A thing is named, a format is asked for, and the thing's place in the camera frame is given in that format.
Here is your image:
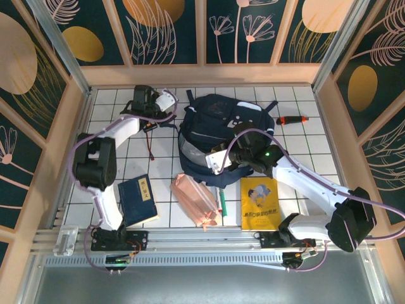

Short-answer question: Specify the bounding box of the navy blue backpack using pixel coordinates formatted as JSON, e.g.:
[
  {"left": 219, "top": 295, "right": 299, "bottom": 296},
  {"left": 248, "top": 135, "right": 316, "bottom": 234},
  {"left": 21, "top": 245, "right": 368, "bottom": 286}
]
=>
[{"left": 159, "top": 89, "right": 279, "bottom": 187}]

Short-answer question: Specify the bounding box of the green marker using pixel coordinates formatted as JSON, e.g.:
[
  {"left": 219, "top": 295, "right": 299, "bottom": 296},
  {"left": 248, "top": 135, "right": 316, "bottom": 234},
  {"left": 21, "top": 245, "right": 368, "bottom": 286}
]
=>
[{"left": 220, "top": 189, "right": 229, "bottom": 218}]

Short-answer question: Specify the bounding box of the yellow book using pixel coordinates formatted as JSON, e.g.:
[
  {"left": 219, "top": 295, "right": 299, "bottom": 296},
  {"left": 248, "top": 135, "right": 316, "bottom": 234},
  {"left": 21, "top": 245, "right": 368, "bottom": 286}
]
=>
[{"left": 240, "top": 177, "right": 282, "bottom": 231}]

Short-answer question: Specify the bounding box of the pink pencil case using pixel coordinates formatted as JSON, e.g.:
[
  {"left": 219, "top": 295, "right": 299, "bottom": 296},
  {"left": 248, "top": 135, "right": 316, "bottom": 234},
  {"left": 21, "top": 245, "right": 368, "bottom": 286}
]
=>
[{"left": 170, "top": 172, "right": 222, "bottom": 232}]

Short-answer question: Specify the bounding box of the dark blue book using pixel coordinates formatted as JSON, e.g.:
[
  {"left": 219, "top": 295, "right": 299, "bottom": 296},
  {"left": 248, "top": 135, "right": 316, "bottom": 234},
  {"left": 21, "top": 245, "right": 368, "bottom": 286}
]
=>
[{"left": 117, "top": 174, "right": 160, "bottom": 228}]

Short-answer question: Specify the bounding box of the red black screwdriver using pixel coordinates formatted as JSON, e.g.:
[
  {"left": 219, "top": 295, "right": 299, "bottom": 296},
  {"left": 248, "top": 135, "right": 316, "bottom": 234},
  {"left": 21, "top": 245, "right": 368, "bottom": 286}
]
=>
[{"left": 275, "top": 116, "right": 309, "bottom": 126}]

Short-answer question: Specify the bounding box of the grey metal panel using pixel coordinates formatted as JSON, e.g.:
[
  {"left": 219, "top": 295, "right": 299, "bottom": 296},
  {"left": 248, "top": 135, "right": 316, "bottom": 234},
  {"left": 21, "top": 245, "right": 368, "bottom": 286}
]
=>
[{"left": 18, "top": 250, "right": 390, "bottom": 304}]

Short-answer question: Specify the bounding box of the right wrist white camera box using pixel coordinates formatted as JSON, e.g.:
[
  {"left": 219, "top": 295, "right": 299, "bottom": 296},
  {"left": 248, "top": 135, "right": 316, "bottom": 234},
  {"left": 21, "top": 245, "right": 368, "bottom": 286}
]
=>
[{"left": 204, "top": 148, "right": 234, "bottom": 176}]

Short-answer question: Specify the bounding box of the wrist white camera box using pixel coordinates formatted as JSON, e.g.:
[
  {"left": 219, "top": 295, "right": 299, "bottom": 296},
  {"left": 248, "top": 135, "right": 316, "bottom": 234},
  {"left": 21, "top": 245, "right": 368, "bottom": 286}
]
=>
[
  {"left": 154, "top": 89, "right": 179, "bottom": 112},
  {"left": 204, "top": 148, "right": 234, "bottom": 176}
]

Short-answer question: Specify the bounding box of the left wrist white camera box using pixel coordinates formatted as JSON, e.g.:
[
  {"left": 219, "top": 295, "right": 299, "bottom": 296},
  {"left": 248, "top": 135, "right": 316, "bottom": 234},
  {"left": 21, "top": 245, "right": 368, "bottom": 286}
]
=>
[{"left": 154, "top": 89, "right": 179, "bottom": 112}]

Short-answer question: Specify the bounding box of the aluminium frame post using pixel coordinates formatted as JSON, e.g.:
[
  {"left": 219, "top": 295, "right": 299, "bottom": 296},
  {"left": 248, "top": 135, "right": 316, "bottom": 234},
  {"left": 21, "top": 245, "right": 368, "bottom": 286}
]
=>
[
  {"left": 27, "top": 0, "right": 93, "bottom": 96},
  {"left": 311, "top": 0, "right": 371, "bottom": 93}
]

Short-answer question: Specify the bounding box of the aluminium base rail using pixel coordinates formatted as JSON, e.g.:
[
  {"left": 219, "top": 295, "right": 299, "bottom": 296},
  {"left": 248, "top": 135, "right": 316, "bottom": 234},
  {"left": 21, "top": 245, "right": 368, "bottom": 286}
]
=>
[{"left": 31, "top": 223, "right": 374, "bottom": 254}]

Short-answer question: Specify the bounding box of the small electronics board with wires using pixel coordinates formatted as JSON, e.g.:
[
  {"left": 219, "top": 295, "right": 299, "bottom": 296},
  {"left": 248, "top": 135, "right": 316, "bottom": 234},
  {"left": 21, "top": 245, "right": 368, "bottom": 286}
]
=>
[
  {"left": 104, "top": 253, "right": 135, "bottom": 274},
  {"left": 282, "top": 250, "right": 318, "bottom": 272}
]

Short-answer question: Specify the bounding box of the grey slotted cable duct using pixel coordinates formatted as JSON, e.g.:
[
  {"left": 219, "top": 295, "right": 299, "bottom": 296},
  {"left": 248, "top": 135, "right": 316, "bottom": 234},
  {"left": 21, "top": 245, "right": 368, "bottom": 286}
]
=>
[{"left": 44, "top": 251, "right": 287, "bottom": 270}]

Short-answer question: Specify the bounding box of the white plastic clamp bracket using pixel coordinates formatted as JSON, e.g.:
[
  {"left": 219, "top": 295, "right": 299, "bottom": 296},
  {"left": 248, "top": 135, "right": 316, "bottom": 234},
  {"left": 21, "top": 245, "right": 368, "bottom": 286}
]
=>
[{"left": 53, "top": 224, "right": 79, "bottom": 257}]

